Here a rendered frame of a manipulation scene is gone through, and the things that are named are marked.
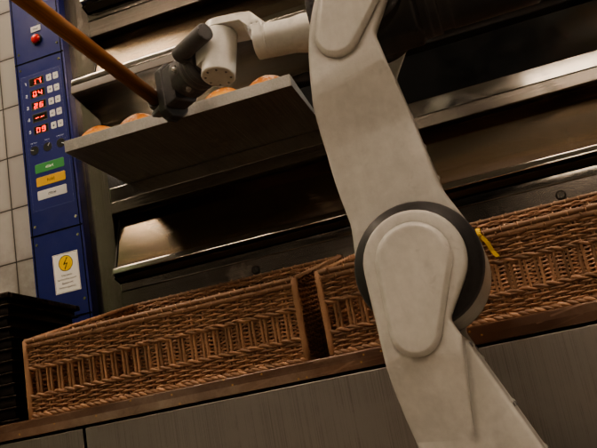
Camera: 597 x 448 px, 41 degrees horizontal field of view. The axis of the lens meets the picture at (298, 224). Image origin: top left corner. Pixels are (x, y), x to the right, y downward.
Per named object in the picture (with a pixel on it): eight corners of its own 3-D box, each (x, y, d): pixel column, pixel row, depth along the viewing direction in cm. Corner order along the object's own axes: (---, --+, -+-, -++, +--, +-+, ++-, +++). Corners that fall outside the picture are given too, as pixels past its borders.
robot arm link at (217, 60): (218, 58, 162) (249, 31, 153) (215, 103, 157) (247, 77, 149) (168, 36, 155) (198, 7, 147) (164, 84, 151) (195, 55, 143)
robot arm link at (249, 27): (212, 38, 158) (276, 25, 154) (210, 76, 154) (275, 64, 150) (198, 19, 152) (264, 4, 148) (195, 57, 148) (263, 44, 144)
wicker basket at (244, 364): (143, 417, 191) (130, 305, 198) (369, 371, 178) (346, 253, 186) (22, 423, 146) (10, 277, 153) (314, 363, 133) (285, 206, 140)
